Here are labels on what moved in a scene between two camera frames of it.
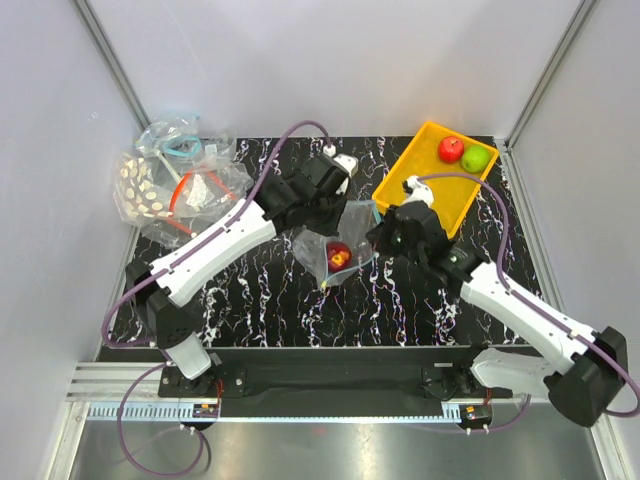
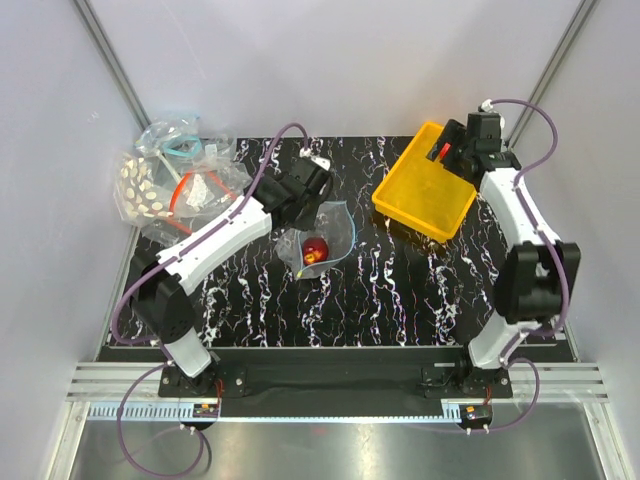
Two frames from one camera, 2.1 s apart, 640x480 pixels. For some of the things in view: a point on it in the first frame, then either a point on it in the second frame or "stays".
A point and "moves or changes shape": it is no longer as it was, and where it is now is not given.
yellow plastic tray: x=453 y=197 stays
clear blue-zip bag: x=184 y=140 stays
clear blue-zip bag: x=332 y=257 moves or changes shape
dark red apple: x=339 y=256 -> x=314 y=250
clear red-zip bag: x=200 y=191 stays
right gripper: x=379 y=235 -> x=452 y=133
